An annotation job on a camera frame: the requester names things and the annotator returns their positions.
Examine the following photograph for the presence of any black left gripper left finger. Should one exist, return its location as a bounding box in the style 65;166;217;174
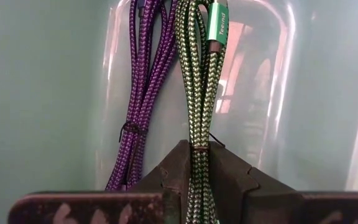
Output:
7;139;190;224

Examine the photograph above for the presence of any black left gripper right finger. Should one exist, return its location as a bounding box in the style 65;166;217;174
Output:
209;141;358;224

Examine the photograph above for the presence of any purple braided cable bundle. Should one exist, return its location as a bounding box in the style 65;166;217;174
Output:
104;0;180;192

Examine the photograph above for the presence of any black twist tie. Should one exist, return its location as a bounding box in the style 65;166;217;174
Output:
118;120;149;143
190;133;226;151

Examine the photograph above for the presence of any clear plastic container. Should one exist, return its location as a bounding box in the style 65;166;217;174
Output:
0;0;358;224

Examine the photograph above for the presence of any green braided cable bundle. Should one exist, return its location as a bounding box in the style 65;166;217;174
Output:
175;0;230;224

